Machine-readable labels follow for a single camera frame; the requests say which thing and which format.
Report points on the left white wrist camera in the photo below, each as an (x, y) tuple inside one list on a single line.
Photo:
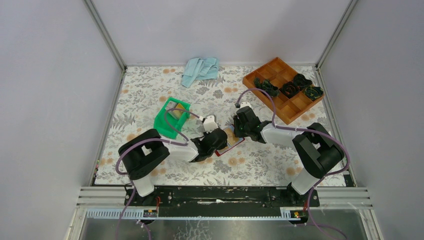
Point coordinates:
[(209, 123)]

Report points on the dark rolled sock left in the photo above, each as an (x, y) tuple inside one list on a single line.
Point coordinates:
[(266, 86)]

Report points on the dark rolled sock top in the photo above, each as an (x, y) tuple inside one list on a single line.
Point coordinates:
[(301, 82)]

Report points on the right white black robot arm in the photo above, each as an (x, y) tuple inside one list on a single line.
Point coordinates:
[(318, 151)]

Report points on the orange compartment tray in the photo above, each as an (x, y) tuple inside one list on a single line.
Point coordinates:
[(279, 72)]

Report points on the dark rolled sock middle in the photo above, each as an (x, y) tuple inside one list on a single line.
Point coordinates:
[(289, 89)]

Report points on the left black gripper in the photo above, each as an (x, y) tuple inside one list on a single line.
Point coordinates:
[(223, 145)]

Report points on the red leather card holder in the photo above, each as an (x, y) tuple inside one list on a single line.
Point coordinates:
[(226, 148)]

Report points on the light blue cloth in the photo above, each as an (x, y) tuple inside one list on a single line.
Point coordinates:
[(199, 69)]

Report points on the green plastic bin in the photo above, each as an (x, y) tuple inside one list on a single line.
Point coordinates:
[(164, 123)]

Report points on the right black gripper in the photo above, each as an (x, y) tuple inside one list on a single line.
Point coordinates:
[(236, 123)]

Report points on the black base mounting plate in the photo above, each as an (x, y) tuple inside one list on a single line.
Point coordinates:
[(225, 201)]

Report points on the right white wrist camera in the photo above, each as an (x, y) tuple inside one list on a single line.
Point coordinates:
[(242, 104)]

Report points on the dark rolled sock right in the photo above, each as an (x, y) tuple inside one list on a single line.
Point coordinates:
[(313, 92)]

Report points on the dark rolled sock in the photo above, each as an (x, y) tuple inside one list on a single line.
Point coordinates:
[(289, 89), (266, 86), (301, 82), (313, 92)]

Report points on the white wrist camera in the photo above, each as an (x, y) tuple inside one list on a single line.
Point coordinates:
[(242, 104), (209, 123)]

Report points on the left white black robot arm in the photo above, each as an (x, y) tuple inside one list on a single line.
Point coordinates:
[(143, 154)]

